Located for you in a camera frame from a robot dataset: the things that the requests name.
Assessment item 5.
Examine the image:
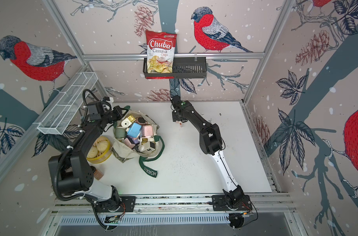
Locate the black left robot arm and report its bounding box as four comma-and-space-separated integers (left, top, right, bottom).
48, 100, 126, 208

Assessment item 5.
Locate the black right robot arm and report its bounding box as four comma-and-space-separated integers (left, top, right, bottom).
170, 95, 251, 210

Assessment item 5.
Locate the cream pencil sharpener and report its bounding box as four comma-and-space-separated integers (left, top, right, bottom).
121, 118, 132, 128

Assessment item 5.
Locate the green pencil sharpener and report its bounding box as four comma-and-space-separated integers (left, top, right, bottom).
114, 126, 127, 140

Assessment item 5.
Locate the yellow bowl with buns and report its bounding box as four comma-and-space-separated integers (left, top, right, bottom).
86, 136, 112, 164

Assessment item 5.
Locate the brown spice jar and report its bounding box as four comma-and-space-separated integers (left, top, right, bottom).
91, 166, 104, 181

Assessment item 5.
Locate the red Chuba cassava chips bag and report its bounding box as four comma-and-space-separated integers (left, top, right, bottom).
144, 30, 177, 79

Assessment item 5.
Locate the black wire wall basket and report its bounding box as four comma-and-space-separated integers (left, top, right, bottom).
143, 57, 207, 79

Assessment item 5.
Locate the white wire mesh shelf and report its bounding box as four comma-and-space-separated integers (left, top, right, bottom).
37, 72, 98, 135

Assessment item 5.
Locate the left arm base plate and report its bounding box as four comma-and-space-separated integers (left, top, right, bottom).
95, 196, 136, 213

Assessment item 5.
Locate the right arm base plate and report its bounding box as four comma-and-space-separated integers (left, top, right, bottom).
210, 195, 253, 211

